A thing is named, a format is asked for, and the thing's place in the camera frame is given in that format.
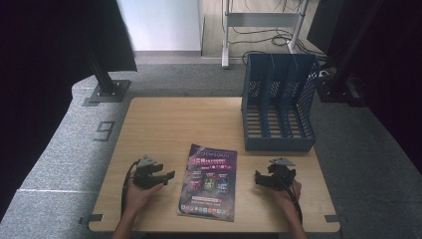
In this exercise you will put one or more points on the black stand with dark base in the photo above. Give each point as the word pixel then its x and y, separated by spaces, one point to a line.
pixel 341 86

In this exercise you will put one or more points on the person's left hand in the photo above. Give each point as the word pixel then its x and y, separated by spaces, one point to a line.
pixel 137 197

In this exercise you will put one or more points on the purple glossy magazine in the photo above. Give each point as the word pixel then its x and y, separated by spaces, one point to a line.
pixel 209 182

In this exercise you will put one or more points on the blue plastic file rack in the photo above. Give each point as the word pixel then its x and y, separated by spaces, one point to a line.
pixel 278 126

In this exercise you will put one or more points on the black curtain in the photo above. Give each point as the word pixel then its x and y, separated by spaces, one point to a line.
pixel 49 66

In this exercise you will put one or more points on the person's right hand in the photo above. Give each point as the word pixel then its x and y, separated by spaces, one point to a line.
pixel 288 199

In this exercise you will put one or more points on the black post with base plate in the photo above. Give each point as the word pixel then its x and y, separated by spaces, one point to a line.
pixel 107 88

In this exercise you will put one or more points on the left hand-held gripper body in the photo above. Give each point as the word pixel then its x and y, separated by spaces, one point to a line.
pixel 146 176

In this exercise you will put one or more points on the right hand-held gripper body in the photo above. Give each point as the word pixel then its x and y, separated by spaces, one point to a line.
pixel 283 176

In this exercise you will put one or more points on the white metal stand frame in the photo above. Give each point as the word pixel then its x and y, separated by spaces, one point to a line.
pixel 258 20

